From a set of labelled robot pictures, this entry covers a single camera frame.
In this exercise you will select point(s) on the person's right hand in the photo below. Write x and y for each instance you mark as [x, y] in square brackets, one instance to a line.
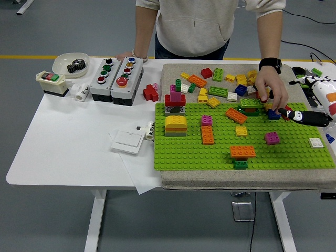
[123, 55]

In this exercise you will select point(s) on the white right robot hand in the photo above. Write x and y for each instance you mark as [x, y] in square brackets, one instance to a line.
[325, 97]

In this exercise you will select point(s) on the person's left hand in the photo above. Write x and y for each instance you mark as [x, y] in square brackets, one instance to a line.
[275, 84]

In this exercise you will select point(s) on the yellow square brick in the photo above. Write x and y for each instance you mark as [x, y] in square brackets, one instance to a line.
[213, 102]
[268, 93]
[241, 131]

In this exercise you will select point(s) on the red sloped brick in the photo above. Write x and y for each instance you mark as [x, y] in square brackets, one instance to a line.
[288, 107]

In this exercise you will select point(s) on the blue square brick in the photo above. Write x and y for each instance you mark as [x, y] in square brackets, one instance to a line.
[273, 115]
[240, 90]

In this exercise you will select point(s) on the orange long brick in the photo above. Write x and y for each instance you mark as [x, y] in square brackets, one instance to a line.
[236, 115]
[207, 135]
[242, 151]
[197, 81]

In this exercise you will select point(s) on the magenta square brick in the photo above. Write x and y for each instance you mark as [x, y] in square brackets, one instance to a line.
[207, 120]
[272, 138]

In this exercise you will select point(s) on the lime green studded baseplate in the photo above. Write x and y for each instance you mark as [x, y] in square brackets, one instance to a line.
[183, 152]

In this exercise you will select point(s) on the person's left forearm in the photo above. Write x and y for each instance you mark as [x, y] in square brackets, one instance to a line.
[270, 36]

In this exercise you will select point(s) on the person's right forearm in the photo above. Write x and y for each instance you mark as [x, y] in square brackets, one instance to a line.
[144, 34]

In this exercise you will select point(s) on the white square brick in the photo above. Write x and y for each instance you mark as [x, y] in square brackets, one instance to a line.
[185, 88]
[316, 143]
[251, 90]
[232, 96]

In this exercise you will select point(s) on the lime small brick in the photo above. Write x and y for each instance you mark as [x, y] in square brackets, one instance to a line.
[317, 71]

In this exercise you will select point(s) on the lime long brick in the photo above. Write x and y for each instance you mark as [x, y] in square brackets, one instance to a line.
[250, 103]
[218, 91]

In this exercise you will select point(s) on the small pink brick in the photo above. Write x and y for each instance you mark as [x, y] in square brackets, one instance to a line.
[156, 86]

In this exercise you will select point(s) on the red cross-shaped brick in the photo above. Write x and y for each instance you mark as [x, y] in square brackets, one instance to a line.
[150, 92]

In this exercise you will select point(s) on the small magenta brick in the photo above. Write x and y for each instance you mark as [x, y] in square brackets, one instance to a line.
[172, 88]

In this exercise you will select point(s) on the dark green narrow brick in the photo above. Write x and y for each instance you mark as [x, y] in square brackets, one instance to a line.
[178, 85]

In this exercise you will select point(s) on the red wide brick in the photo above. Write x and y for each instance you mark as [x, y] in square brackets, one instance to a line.
[168, 100]

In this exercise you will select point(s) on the yellow small brick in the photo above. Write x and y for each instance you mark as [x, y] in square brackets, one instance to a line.
[185, 75]

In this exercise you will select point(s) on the pink square brick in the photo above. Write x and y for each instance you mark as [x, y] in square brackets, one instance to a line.
[175, 96]

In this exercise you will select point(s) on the red square brick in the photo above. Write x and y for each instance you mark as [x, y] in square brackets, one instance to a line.
[207, 73]

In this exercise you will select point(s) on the grey arch brick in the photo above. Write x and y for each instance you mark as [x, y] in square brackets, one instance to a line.
[168, 112]

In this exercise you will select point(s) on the dark green small brick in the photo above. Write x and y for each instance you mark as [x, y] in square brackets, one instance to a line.
[192, 88]

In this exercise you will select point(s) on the brown square brick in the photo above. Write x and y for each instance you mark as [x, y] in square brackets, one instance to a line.
[242, 159]

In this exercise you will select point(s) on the yellow orange grey brick stack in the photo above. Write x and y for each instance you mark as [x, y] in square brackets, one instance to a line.
[175, 120]

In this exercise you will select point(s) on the black fob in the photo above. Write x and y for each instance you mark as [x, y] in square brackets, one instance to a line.
[313, 101]

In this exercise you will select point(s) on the black wristwatch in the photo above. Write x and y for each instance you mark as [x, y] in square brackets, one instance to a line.
[270, 64]

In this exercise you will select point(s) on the clear plastic piece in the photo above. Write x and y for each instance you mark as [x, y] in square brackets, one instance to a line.
[309, 73]

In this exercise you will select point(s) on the clear plastic bag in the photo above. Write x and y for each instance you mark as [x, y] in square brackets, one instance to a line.
[330, 130]

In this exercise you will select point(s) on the grey emergency-stop control box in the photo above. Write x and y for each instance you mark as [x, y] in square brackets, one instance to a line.
[120, 92]

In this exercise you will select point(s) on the grey four-button control box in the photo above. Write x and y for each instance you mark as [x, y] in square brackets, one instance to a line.
[98, 88]

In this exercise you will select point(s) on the small blue piece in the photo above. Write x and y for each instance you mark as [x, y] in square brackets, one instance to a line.
[330, 138]

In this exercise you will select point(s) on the black metal gear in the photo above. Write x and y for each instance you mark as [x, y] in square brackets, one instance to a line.
[76, 66]

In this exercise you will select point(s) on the white pipe fitting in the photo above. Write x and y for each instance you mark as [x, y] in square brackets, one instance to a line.
[82, 93]

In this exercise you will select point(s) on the white plastic bowl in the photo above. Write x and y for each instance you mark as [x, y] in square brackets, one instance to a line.
[61, 64]

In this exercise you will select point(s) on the small white grey cube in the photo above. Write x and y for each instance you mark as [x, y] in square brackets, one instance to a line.
[138, 128]

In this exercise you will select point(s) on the person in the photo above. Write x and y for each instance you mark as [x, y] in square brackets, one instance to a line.
[194, 26]

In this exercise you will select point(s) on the white labelled cylinder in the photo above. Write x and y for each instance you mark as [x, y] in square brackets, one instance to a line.
[150, 131]

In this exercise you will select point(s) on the black table control panel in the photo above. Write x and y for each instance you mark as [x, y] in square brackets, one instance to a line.
[328, 196]

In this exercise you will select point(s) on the white furniture foot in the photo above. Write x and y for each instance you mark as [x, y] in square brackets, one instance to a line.
[25, 6]

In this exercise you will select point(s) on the white paper sheet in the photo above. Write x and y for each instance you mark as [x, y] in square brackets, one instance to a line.
[141, 173]

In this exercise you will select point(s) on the silver floor outlet box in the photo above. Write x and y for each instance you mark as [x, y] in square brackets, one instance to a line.
[242, 211]

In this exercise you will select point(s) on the white table leg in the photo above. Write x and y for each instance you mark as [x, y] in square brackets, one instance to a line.
[95, 223]
[282, 223]

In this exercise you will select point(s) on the dark green frame brick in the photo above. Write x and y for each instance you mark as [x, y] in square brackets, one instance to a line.
[241, 112]

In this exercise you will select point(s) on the cream red-green switch box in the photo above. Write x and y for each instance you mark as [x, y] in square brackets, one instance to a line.
[52, 85]

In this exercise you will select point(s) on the white wall switch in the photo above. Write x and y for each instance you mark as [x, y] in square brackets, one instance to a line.
[127, 141]

